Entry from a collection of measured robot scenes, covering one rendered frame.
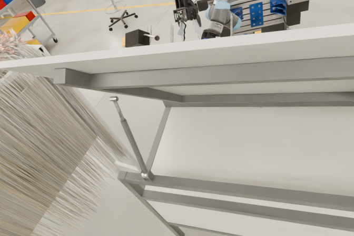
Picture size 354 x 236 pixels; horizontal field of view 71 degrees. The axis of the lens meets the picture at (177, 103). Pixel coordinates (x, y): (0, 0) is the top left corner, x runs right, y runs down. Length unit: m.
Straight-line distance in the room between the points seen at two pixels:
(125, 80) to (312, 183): 0.90
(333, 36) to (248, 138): 0.97
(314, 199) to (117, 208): 1.71
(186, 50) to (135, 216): 1.91
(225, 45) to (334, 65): 0.23
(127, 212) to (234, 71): 1.88
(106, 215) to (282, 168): 1.59
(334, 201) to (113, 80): 0.80
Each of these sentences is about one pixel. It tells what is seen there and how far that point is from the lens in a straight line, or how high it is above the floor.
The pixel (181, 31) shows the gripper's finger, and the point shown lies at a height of 1.32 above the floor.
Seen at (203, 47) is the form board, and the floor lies 1.67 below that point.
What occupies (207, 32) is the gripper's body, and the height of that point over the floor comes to 1.24.
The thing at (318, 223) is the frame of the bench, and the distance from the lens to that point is 1.19.
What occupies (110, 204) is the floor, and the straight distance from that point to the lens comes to 2.41.
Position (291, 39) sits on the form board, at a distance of 0.44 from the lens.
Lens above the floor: 1.92
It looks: 44 degrees down
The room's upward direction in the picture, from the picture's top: 24 degrees counter-clockwise
